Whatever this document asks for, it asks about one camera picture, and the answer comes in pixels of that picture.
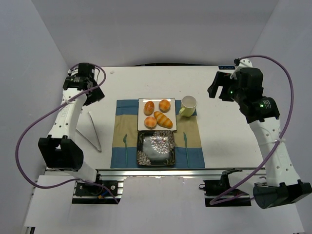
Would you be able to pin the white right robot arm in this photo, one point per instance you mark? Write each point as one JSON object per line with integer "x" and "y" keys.
{"x": 274, "y": 182}

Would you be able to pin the striped long bread roll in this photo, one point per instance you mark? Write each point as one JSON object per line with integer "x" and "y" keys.
{"x": 163, "y": 120}

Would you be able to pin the aluminium frame rail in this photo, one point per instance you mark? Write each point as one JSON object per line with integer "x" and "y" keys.
{"x": 164, "y": 172}

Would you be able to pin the round bread roll bottom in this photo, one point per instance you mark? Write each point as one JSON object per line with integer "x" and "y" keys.
{"x": 150, "y": 122}

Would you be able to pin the blue and beige placemat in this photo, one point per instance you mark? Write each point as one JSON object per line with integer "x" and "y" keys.
{"x": 126, "y": 123}

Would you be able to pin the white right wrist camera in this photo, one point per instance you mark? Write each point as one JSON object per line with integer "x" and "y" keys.
{"x": 240, "y": 64}

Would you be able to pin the black floral square plate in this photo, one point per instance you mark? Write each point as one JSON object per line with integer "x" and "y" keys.
{"x": 155, "y": 148}

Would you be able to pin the round bread roll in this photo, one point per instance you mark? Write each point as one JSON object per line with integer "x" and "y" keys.
{"x": 150, "y": 122}
{"x": 164, "y": 105}

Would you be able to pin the round bread roll top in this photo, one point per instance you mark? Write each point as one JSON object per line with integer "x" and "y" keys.
{"x": 164, "y": 105}

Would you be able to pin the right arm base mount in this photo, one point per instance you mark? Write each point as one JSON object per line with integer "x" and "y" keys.
{"x": 213, "y": 188}

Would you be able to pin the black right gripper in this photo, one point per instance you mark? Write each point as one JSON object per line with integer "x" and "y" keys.
{"x": 217, "y": 84}

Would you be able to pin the metal tongs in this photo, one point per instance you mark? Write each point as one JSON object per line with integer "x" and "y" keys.
{"x": 89, "y": 132}

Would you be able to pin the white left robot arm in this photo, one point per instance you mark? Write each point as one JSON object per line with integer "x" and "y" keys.
{"x": 59, "y": 150}

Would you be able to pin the teal fork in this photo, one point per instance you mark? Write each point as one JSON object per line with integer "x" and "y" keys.
{"x": 125, "y": 144}

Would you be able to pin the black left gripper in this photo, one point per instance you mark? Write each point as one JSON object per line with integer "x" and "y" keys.
{"x": 96, "y": 95}

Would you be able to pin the white square plate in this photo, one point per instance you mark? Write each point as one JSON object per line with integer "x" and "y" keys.
{"x": 167, "y": 115}

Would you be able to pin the pale yellow mug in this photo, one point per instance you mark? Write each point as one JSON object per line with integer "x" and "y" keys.
{"x": 188, "y": 106}

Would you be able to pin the teal knife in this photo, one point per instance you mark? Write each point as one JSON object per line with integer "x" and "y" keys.
{"x": 186, "y": 149}

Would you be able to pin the oval bread roll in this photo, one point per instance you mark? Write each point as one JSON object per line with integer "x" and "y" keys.
{"x": 149, "y": 108}

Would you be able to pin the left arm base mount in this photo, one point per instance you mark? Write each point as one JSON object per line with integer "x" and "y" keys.
{"x": 108, "y": 194}

